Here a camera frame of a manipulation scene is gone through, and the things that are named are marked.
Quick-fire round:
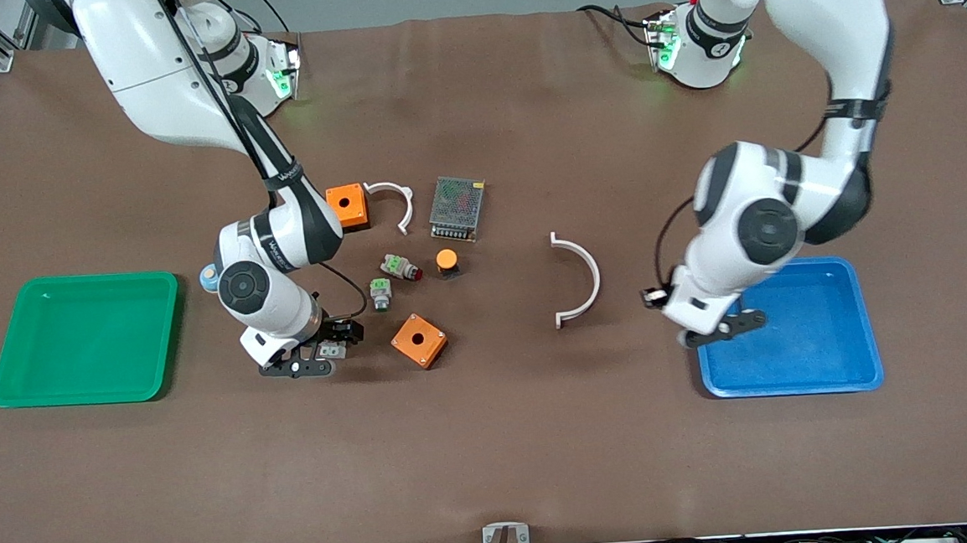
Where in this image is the black arm base cable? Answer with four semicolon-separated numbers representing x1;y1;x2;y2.
577;0;664;52
249;0;303;43

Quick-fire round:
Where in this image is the metal mesh power supply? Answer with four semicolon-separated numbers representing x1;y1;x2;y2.
427;173;489;246

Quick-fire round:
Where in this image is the black left arm base cable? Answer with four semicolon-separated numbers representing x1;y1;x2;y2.
577;0;664;52

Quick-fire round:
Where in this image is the small white pipe clamp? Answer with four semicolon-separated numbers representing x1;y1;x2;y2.
363;178;416;239

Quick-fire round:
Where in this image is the blue plastic tray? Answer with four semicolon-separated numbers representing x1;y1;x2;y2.
692;252;886;401

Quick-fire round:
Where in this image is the orange box with round hole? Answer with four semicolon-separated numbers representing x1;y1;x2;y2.
325;182;371;234
389;312;450;372

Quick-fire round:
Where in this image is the large white pipe clamp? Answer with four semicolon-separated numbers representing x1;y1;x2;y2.
549;230;604;329

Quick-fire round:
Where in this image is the black right arm base cable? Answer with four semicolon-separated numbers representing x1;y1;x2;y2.
249;0;303;43

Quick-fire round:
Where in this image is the grey metal bracket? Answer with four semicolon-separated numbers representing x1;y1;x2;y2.
481;521;531;543

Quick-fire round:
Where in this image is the green plastic tray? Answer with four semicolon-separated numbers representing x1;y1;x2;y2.
0;270;187;411

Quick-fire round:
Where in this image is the green pushbutton with red tip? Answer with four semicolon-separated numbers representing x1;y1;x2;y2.
380;251;425;283

